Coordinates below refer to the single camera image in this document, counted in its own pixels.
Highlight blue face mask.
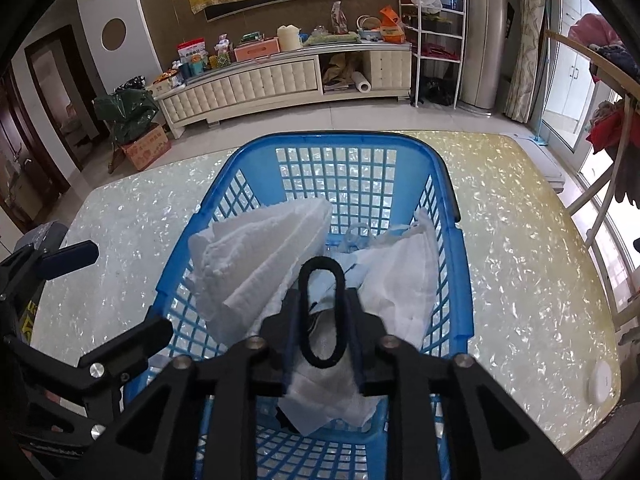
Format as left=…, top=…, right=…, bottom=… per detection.
left=305, top=225, right=421, bottom=311

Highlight silver tower air conditioner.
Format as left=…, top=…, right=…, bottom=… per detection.
left=460, top=0, right=518, bottom=113

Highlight cream tufted cabinet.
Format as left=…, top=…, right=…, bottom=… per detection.
left=152, top=41, right=413, bottom=139

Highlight black bag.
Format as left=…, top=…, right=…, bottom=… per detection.
left=417, top=77, right=456, bottom=107

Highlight white cloth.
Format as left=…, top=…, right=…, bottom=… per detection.
left=277, top=208, right=442, bottom=435

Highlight patterned beige curtain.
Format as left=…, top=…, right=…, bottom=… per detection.
left=505, top=0, right=551, bottom=123

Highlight white ribbed towel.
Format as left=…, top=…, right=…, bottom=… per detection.
left=188, top=197, right=334, bottom=341

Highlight wooden drying rack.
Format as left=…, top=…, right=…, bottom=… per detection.
left=547, top=30, right=640, bottom=331

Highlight orange bag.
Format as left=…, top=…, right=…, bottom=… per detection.
left=378, top=6, right=403, bottom=43

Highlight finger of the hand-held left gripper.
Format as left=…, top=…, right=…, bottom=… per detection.
left=75, top=316, right=174, bottom=411
left=0, top=240, right=100, bottom=302

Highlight white metal shelf rack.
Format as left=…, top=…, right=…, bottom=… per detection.
left=398, top=0, right=468, bottom=108

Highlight pile of pink clothes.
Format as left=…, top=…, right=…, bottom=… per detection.
left=567, top=12, right=626, bottom=51

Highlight cardboard box with red print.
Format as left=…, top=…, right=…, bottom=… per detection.
left=121, top=124, right=172, bottom=172

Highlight white round disc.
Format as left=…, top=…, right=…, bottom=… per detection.
left=586, top=362, right=621, bottom=405

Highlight black hair tie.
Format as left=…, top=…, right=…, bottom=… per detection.
left=298, top=256, right=347, bottom=368

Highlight blue plastic laundry basket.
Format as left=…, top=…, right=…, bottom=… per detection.
left=155, top=132, right=476, bottom=480

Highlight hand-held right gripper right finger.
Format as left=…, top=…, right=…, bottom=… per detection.
left=342, top=290, right=546, bottom=480

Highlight hanging red clothes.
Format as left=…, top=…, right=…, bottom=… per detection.
left=585, top=100, right=640, bottom=206

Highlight pink box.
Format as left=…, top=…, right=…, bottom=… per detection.
left=233, top=37, right=280, bottom=63

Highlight cream pillar candle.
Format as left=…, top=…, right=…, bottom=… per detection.
left=277, top=24, right=303, bottom=52

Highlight brown paper bag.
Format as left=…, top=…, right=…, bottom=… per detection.
left=322, top=55, right=361, bottom=92

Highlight red and white box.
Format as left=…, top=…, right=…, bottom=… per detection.
left=177, top=37, right=207, bottom=61

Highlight green cloth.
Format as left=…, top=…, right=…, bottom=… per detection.
left=303, top=31, right=360, bottom=47

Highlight green plastic bag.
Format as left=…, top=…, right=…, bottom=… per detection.
left=94, top=87, right=160, bottom=143

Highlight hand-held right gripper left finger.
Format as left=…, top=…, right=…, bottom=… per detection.
left=107, top=287, right=307, bottom=480

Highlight dark wooden door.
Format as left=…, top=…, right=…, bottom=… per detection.
left=24, top=25, right=108, bottom=196

